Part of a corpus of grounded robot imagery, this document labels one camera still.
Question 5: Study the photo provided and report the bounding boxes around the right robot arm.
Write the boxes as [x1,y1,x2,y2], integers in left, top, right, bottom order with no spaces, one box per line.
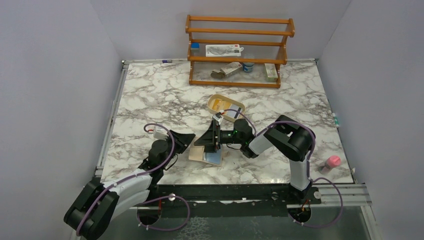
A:
[193,115,316,204]

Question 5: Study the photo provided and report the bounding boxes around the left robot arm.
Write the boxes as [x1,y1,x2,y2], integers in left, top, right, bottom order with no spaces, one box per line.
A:
[63,130,196,240]

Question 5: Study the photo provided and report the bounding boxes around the blue grey eraser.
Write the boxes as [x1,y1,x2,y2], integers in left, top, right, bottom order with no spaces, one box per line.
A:
[190,42,200,56]

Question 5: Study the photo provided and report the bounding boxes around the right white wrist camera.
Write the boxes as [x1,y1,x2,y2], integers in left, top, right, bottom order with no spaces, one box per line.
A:
[212,110,225,126]

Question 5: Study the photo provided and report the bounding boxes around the grey cards in tray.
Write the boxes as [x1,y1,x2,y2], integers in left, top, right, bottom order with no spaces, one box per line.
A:
[225,108,242,119]

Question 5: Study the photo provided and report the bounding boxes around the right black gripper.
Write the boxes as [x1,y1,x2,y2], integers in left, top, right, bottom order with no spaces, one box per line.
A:
[194,120,244,154]

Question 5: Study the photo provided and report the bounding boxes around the pink cup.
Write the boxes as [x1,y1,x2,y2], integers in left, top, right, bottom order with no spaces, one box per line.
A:
[318,155,342,175]

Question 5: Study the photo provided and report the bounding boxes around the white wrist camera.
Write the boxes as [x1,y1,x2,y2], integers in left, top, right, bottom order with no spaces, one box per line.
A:
[212,110,225,126]
[153,126,169,140]

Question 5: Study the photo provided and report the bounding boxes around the white staples box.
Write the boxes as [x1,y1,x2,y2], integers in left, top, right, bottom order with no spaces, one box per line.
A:
[220,62,243,76]

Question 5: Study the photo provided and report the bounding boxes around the beige oval tray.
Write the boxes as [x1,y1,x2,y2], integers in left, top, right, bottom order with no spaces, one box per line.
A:
[207,94,246,122]

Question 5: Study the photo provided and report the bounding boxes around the orange wooden shelf rack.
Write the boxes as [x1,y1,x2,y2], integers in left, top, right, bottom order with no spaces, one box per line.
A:
[185,14,296,89]

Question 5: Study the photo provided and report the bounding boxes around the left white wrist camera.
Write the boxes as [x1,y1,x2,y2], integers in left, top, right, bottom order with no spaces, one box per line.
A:
[153,126,169,140]

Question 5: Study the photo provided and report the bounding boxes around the beige leather card holder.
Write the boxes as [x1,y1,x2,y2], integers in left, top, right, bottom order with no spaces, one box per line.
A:
[188,145,223,166]

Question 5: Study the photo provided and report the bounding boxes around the blue lidded small jar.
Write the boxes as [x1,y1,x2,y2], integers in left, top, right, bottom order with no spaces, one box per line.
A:
[242,62,255,73]

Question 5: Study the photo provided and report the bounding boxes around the light blue card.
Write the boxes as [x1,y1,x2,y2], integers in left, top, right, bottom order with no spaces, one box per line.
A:
[203,152,222,166]

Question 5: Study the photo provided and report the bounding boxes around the packaged protractor set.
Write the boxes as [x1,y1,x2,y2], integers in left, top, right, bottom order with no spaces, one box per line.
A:
[205,44,244,57]

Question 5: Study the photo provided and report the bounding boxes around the green white small box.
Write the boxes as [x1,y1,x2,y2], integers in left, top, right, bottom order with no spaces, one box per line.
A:
[264,63,279,82]

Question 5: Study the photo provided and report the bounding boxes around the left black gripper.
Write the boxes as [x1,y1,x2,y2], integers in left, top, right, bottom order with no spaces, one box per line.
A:
[160,129,196,170]

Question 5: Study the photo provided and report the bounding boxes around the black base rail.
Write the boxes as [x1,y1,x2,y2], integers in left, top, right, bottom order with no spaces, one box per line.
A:
[133,183,322,221]

